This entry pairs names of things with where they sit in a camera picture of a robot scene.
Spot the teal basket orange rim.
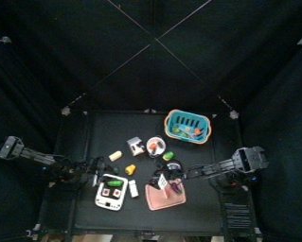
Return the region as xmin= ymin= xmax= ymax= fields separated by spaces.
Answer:
xmin=163 ymin=109 xmax=212 ymax=146

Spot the black pot lid grey knob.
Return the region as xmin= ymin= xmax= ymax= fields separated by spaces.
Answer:
xmin=165 ymin=160 xmax=183 ymax=173

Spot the orange toy food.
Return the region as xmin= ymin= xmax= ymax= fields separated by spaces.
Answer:
xmin=149 ymin=141 xmax=165 ymax=151

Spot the pink rectangular tray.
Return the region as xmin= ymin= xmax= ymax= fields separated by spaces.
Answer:
xmin=144 ymin=178 xmax=187 ymax=212

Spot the yellow toy corn green husk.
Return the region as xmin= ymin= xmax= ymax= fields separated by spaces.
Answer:
xmin=161 ymin=151 xmax=175 ymax=162

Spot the white toy stove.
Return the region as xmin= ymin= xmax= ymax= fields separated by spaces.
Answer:
xmin=93 ymin=173 xmax=128 ymax=212

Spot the purple toy eggplant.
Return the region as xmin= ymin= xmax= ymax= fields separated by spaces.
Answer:
xmin=169 ymin=182 xmax=184 ymax=196

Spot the white toy cooking pot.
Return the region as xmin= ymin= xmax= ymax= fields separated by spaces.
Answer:
xmin=145 ymin=135 xmax=167 ymax=159

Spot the white toy kitchen appliance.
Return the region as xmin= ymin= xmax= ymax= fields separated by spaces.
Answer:
xmin=127 ymin=136 xmax=147 ymax=157

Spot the yellow toy bell pepper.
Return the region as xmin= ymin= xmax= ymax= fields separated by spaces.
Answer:
xmin=124 ymin=164 xmax=137 ymax=176

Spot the thin diagonal cord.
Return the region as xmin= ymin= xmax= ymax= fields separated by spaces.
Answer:
xmin=62 ymin=0 xmax=212 ymax=110
xmin=105 ymin=0 xmax=239 ymax=116

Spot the white segmented toy block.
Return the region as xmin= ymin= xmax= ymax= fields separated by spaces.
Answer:
xmin=128 ymin=179 xmax=140 ymax=199

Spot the green toy pepper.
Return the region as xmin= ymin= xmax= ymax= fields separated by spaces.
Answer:
xmin=104 ymin=179 xmax=125 ymax=187

